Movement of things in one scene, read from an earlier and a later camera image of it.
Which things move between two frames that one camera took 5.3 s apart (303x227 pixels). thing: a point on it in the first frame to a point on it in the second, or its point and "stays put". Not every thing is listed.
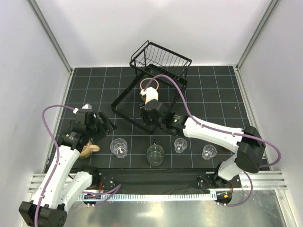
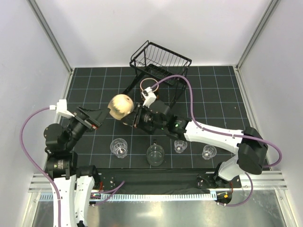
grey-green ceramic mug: [155, 154] stays put
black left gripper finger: [98, 135] to [99, 116]
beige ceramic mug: [88, 149] to [120, 105]
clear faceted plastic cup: [180, 144] stays put
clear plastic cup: [119, 147] stays put
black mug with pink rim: [154, 83] stays put
